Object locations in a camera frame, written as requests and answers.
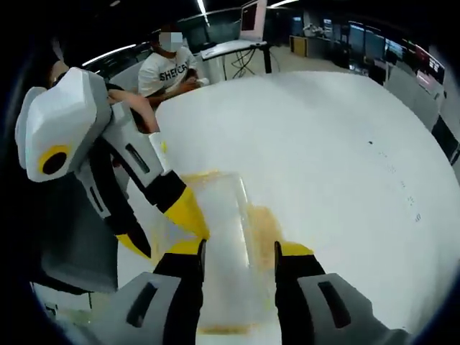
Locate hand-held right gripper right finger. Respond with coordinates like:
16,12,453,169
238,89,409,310
274,240,411,345

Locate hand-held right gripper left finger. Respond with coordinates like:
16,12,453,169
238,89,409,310
77,239,208,345

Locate clear container with yellow buckle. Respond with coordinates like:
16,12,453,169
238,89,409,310
149,132,314,345

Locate person's left hand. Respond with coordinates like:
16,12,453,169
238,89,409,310
106,88,161,135

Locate white desk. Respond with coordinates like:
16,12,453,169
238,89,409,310
199,39,272,84

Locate ceiling light strip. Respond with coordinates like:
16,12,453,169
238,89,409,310
195,0,211,27

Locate pink monitor screen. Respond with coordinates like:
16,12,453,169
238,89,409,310
239,0,268,42

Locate yellow cabinet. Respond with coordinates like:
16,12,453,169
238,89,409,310
289,34,308,58

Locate grey partition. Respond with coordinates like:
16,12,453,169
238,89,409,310
383,67,447,129

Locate red display screen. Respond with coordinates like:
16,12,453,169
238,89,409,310
415,45,447,87

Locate black cables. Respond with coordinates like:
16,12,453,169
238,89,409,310
231,47,260,79

